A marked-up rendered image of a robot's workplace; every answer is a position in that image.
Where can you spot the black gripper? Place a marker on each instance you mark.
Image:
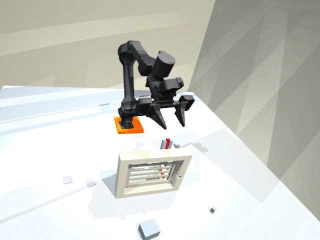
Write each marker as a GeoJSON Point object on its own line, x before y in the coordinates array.
{"type": "Point", "coordinates": [151, 108]}

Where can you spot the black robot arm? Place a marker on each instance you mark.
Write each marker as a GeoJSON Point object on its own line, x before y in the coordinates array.
{"type": "Point", "coordinates": [155, 70]}

